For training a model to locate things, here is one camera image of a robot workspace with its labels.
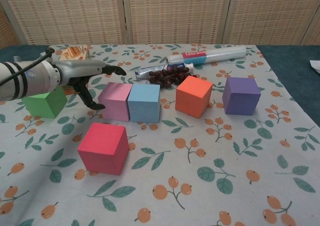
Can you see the light blue foam cube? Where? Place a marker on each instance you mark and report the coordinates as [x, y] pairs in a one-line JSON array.
[[143, 106]]

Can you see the purple foam cube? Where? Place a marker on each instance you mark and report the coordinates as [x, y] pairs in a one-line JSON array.
[[237, 101]]

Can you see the white blue toothpaste tube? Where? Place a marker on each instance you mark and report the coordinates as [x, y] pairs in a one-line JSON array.
[[150, 71]]

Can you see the pink foam cube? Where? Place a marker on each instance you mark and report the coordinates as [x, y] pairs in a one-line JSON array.
[[112, 103]]

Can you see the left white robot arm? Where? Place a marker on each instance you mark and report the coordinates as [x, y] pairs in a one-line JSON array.
[[27, 81]]

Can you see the plastic food wrap roll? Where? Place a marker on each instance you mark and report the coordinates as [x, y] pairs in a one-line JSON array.
[[200, 56]]

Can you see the red foam cube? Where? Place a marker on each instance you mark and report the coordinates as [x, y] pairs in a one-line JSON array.
[[100, 151]]

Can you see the floral print tablecloth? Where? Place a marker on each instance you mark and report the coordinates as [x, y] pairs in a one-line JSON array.
[[200, 136]]

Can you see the orange biscuit box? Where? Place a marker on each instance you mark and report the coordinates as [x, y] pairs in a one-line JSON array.
[[75, 52]]

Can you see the orange foam cube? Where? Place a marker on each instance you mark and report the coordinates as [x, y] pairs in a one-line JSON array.
[[190, 101]]

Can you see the green foam cube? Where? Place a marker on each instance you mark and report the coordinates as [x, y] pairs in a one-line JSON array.
[[47, 106]]

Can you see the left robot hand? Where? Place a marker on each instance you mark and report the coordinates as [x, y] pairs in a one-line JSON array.
[[75, 71]]

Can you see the bamboo folding screen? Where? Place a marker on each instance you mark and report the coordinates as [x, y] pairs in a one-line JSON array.
[[175, 11]]

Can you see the dark red grape bunch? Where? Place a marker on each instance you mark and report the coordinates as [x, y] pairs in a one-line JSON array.
[[162, 80]]

